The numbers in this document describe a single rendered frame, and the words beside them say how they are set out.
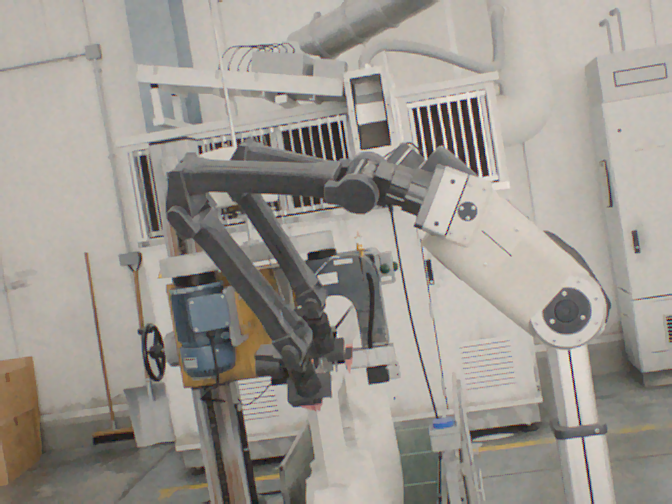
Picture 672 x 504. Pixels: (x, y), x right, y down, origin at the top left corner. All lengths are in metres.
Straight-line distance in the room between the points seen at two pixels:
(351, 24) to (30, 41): 3.00
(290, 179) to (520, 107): 4.03
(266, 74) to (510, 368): 2.18
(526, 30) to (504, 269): 4.01
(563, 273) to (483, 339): 3.54
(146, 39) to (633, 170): 3.36
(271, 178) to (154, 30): 4.89
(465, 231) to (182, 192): 0.56
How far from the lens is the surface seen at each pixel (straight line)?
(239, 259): 1.88
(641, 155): 6.16
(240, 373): 2.72
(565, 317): 1.90
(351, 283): 2.62
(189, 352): 2.53
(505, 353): 5.42
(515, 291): 1.84
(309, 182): 1.69
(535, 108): 5.67
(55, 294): 7.28
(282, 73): 5.16
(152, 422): 6.87
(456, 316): 5.38
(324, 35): 5.27
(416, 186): 1.63
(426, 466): 3.84
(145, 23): 6.59
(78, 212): 7.16
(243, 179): 1.74
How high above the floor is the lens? 1.48
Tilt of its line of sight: 3 degrees down
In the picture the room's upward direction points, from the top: 9 degrees counter-clockwise
